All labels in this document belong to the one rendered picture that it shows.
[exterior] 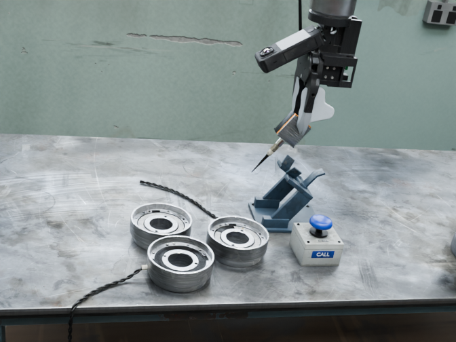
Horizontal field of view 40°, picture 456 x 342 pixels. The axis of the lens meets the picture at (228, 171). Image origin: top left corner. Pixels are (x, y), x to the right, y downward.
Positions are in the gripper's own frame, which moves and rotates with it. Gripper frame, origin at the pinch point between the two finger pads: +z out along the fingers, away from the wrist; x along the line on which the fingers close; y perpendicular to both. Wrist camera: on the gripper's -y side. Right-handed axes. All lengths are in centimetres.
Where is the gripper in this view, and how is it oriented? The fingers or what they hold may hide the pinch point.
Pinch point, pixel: (296, 124)
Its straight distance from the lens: 113.4
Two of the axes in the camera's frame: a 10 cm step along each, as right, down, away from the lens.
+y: 9.8, 0.4, 2.0
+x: -1.6, -4.5, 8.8
